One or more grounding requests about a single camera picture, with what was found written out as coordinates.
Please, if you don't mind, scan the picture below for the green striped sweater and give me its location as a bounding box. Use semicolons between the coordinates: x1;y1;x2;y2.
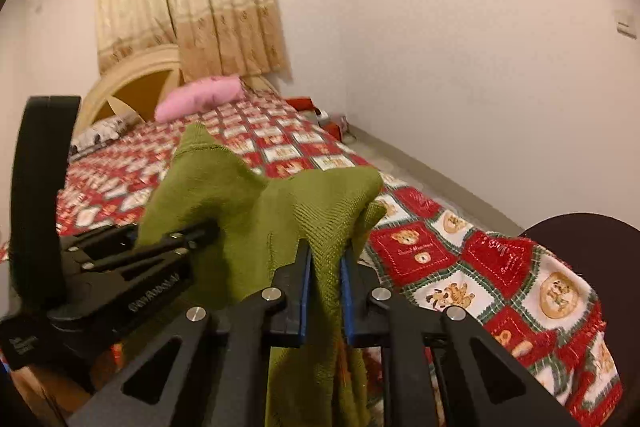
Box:
135;122;387;427

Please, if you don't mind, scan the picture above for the cream arched headboard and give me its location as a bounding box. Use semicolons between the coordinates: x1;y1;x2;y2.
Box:
75;46;273;142

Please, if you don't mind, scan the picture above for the brown box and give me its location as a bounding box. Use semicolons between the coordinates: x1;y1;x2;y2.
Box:
10;357;96;427

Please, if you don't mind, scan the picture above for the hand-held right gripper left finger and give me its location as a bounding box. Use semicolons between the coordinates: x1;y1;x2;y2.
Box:
67;239;313;427

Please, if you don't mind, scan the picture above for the dark round object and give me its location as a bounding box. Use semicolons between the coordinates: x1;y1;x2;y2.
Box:
517;213;640;308

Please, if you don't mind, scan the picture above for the pink pillow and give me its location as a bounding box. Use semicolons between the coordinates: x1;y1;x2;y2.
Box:
155;75;243;122

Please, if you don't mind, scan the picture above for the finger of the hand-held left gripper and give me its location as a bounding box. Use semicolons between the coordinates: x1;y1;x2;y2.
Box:
59;224;140;259
75;220;221;280

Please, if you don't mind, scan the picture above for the red checkered printed blanket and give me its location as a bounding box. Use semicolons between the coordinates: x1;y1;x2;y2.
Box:
0;88;625;427

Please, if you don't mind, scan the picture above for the grey patterned pillow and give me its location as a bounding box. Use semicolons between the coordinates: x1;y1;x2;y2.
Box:
70;114;143;155

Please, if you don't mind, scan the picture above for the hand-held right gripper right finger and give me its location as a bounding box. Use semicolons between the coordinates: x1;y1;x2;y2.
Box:
340;251;581;427

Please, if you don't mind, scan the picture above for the white wall socket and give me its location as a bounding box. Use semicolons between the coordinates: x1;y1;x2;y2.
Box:
614;9;640;38

